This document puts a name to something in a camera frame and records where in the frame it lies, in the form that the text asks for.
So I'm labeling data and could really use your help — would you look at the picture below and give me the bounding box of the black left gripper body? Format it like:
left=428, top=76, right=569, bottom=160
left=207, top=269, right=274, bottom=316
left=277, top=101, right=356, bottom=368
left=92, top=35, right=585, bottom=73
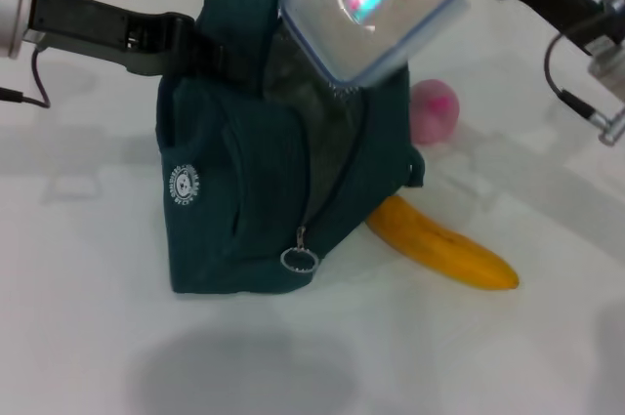
left=29, top=0, right=197, bottom=77

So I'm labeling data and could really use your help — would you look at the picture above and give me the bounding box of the clear blue-rimmed food container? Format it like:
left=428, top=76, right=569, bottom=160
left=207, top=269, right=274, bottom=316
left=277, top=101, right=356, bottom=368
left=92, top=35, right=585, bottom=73
left=278, top=0, right=476, bottom=89

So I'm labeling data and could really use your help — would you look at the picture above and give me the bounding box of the dark teal insulated lunch bag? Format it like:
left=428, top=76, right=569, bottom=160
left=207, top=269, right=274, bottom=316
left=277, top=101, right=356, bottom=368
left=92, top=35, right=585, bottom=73
left=154, top=0, right=425, bottom=295

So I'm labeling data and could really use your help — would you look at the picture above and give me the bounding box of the pink round peach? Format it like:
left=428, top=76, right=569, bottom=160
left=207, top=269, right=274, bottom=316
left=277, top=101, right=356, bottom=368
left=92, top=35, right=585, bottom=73
left=409, top=77, right=461, bottom=145

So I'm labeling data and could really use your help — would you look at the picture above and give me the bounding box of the yellow banana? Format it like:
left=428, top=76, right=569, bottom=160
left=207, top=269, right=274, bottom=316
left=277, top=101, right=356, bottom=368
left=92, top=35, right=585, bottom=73
left=365, top=195, right=521, bottom=291

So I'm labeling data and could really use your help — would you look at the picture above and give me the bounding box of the grey right gripper cable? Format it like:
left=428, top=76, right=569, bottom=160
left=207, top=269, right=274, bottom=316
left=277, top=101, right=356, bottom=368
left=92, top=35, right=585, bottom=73
left=543, top=33, right=625, bottom=146

